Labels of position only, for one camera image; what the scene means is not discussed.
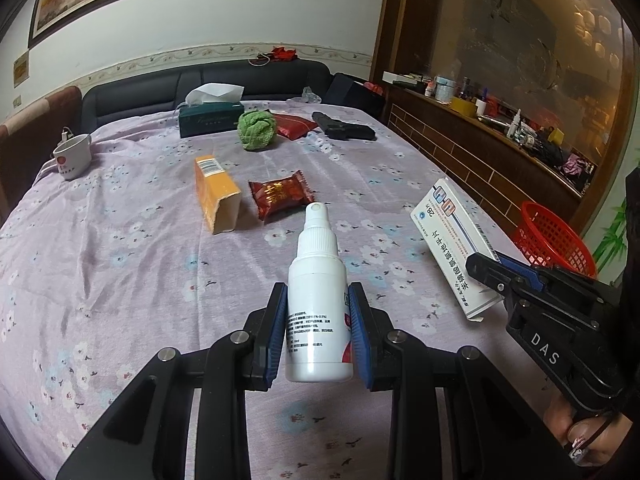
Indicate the white cup with red logo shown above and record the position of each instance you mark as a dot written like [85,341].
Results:
[72,155]

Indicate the red plastic basket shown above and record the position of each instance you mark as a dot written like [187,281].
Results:
[550,240]

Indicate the red cloth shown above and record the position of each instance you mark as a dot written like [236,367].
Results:
[283,53]

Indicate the black toy pistol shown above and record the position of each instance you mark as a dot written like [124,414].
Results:
[345,129]

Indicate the red pouch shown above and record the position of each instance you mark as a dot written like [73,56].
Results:
[295,126]

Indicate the wooden brick-pattern counter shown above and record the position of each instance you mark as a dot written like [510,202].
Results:
[450,145]

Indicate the yellow box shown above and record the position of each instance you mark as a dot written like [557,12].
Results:
[462,105]

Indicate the pink cloth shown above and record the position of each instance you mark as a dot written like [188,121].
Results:
[577,165]

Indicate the white dropper bottle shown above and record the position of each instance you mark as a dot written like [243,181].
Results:
[512,125]

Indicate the green balled cloth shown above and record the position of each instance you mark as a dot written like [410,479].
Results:
[256,130]

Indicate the black bundle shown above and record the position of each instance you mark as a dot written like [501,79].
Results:
[547,147]

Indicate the wall socket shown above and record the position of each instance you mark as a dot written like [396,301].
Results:
[16,101]

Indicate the green bamboo plant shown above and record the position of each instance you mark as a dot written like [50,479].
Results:
[617,232]

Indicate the orange cardboard box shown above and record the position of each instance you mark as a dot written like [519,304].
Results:
[215,190]

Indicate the white blue medicine box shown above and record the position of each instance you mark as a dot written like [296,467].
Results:
[452,250]

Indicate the etched glass partition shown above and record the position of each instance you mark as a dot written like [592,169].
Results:
[525,20]

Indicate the white blue tub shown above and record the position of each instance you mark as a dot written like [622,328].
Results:
[444,89]

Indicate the clear plastic bag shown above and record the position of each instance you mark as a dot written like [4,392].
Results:
[310,95]

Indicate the dark red snack packet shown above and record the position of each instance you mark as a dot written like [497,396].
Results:
[280,194]

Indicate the brown armchair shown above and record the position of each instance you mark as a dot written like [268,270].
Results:
[35,125]

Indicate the stack of flat boxes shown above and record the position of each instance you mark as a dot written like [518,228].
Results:
[405,78]

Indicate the yellow wall notice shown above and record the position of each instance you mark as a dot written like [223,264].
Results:
[20,70]

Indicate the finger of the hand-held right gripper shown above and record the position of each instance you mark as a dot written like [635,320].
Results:
[522,270]
[487,272]

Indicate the small white cup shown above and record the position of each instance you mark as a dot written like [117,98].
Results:
[481,106]

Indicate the black leather sofa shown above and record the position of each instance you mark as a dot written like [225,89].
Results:
[140,92]

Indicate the white spray bottle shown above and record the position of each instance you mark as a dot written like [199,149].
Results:
[317,310]

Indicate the white charger plug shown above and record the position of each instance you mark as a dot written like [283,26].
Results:
[66,134]

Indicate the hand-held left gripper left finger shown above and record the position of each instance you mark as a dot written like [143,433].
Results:
[276,340]

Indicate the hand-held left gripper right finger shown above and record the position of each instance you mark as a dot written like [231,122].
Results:
[357,340]

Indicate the person's right hand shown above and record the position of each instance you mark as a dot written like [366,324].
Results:
[580,435]

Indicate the black bag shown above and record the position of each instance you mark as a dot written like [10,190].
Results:
[350,92]

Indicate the dark green tissue box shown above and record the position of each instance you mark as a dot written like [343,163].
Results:
[210,120]

